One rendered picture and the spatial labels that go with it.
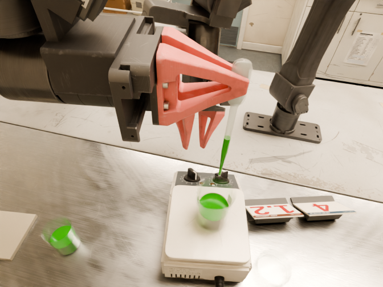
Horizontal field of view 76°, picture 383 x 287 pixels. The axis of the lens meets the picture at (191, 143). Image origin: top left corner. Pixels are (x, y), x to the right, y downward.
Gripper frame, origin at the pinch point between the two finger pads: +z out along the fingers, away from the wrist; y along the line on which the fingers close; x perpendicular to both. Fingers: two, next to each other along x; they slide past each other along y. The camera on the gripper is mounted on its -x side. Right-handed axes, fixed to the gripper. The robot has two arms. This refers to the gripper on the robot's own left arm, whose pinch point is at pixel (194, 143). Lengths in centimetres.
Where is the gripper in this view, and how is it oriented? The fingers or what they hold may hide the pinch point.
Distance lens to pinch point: 44.8
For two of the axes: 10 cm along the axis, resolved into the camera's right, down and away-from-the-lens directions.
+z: -0.7, 9.6, 2.7
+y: 9.1, -0.5, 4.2
